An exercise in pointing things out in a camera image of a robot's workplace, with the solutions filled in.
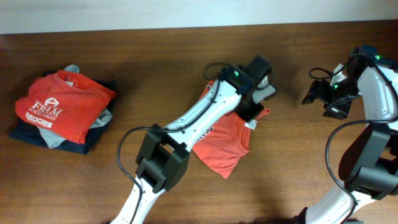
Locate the folded navy blue t-shirt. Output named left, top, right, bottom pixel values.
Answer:
left=10, top=80, right=116, bottom=154

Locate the plain red t-shirt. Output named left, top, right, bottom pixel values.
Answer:
left=192, top=80, right=271, bottom=180

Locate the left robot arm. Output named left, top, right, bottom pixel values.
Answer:
left=113, top=55, right=275, bottom=223

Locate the folded red printed t-shirt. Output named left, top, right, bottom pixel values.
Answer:
left=15, top=70, right=116, bottom=144

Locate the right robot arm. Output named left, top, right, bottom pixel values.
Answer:
left=294, top=44, right=397, bottom=223

